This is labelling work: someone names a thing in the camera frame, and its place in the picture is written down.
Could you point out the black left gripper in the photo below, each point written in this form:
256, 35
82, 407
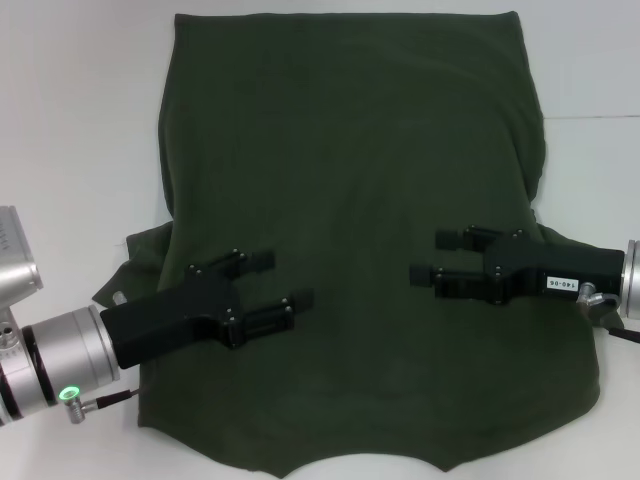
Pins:
160, 325

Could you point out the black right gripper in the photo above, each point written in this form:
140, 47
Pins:
530, 265

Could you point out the dark green shirt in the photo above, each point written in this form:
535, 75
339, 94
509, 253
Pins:
350, 165

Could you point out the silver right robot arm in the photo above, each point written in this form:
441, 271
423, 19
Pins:
631, 280

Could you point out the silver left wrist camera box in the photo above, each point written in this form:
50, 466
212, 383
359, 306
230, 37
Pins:
15, 260

